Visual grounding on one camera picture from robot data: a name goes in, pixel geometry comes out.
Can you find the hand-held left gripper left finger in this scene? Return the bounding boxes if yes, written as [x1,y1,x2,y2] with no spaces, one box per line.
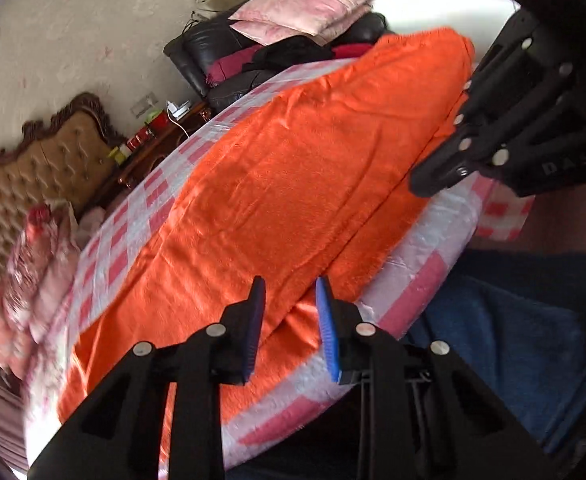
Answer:
[28,276,267,480]

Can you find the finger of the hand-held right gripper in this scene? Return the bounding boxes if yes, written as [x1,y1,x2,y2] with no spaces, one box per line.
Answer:
[408,87,585,199]
[452,9,575,134]

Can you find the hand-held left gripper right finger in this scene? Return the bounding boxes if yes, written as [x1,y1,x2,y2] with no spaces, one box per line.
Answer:
[316,275,559,480]

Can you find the orange pants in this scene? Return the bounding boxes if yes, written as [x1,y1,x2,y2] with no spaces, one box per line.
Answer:
[58,27,476,428]

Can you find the pink checked tablecloth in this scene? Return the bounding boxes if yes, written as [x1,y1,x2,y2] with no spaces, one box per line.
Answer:
[20,57,536,480]

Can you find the blue cloth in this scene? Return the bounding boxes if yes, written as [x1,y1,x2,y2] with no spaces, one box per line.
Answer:
[403,249,586,457]

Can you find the wooden nightstand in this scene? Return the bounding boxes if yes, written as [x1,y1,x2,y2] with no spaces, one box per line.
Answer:
[93,102,215,207]

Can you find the black garment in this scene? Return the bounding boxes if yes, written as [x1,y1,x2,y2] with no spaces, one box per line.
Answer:
[243,35,335,74]

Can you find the large pink pillow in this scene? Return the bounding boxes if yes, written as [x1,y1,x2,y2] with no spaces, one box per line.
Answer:
[229,0,380,37]

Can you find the red cup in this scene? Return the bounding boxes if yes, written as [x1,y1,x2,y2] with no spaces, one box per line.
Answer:
[145,111,170,134]

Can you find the pink floral quilt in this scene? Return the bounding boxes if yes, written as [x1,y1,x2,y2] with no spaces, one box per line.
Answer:
[0,200,91,391]

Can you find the small pink pillow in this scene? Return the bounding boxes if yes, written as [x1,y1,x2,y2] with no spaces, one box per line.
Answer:
[229,19,296,47]

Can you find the dark red cloth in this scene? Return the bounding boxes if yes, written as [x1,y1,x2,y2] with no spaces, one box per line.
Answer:
[205,45,270,86]

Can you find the tufted brown headboard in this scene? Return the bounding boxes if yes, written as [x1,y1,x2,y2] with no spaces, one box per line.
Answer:
[0,92,124,321]

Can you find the black leather sofa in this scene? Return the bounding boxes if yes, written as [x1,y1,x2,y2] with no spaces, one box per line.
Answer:
[164,11,389,111]

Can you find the white charger cable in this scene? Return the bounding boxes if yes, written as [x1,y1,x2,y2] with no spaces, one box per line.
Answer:
[165,100,195,139]

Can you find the wall socket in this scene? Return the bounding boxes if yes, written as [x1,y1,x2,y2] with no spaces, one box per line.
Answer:
[130,94,160,117]

